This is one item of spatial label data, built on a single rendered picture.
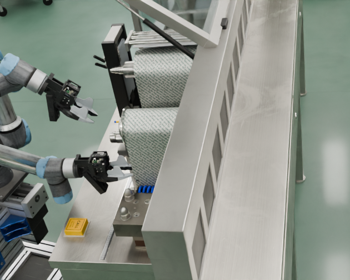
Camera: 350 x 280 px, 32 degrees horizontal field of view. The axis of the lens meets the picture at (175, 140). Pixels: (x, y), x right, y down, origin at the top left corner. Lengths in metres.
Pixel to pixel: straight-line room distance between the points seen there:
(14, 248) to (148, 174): 0.98
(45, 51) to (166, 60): 3.59
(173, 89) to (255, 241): 0.97
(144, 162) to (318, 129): 2.14
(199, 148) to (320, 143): 2.72
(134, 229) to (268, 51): 0.75
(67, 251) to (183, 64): 0.79
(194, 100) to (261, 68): 0.55
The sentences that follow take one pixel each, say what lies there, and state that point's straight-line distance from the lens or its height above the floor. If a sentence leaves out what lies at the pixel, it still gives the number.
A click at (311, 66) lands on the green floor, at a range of 4.79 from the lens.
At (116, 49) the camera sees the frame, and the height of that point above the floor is 1.41.
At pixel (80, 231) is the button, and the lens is 2.29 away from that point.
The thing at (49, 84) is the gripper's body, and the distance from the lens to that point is 2.11.
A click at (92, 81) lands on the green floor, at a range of 5.06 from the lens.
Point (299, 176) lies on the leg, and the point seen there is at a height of 0.05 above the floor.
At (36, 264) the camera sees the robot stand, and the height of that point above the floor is 0.21.
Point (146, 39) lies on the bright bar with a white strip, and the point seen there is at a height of 1.45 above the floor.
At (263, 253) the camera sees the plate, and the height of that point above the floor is 1.44.
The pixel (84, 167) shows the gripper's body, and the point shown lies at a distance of 2.24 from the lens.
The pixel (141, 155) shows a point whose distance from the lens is 2.14.
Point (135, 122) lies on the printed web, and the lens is 2.09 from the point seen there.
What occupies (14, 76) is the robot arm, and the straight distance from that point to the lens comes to 2.12.
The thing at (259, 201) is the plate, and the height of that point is 1.44.
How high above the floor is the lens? 2.46
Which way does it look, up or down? 36 degrees down
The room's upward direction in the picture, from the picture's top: 11 degrees counter-clockwise
